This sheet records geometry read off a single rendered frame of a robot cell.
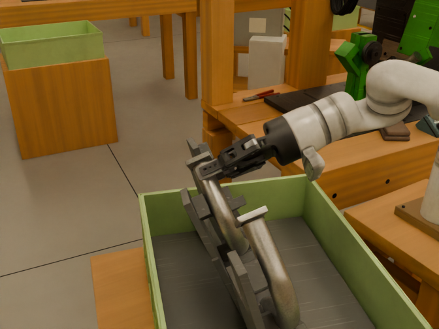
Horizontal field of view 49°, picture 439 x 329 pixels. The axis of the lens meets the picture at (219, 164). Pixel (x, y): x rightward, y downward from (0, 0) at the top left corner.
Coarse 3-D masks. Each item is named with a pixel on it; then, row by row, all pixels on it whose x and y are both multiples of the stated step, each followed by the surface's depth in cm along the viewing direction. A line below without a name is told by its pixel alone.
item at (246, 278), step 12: (240, 264) 58; (252, 264) 59; (240, 276) 57; (252, 276) 59; (264, 276) 59; (240, 288) 60; (252, 288) 58; (240, 300) 70; (252, 300) 59; (252, 312) 60; (252, 324) 66; (264, 324) 62
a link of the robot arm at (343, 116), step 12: (336, 96) 74; (348, 96) 74; (324, 108) 73; (336, 108) 73; (348, 108) 73; (360, 108) 78; (408, 108) 76; (336, 120) 73; (348, 120) 73; (360, 120) 74; (372, 120) 76; (384, 120) 76; (396, 120) 76; (336, 132) 74; (348, 132) 74
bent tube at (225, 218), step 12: (204, 156) 75; (192, 168) 77; (204, 180) 75; (216, 180) 76; (204, 192) 75; (216, 192) 74; (216, 204) 74; (228, 204) 75; (216, 216) 74; (228, 216) 74; (228, 228) 74; (228, 240) 76; (240, 240) 76; (240, 252) 78
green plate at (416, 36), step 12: (420, 0) 164; (432, 0) 160; (420, 12) 164; (432, 12) 160; (408, 24) 168; (420, 24) 164; (432, 24) 160; (408, 36) 168; (420, 36) 164; (432, 36) 161; (408, 48) 168; (420, 48) 164
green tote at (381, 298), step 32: (160, 192) 110; (192, 192) 111; (256, 192) 115; (288, 192) 118; (320, 192) 110; (160, 224) 114; (192, 224) 116; (320, 224) 112; (352, 256) 97; (352, 288) 99; (384, 288) 86; (160, 320) 77; (384, 320) 87; (416, 320) 77
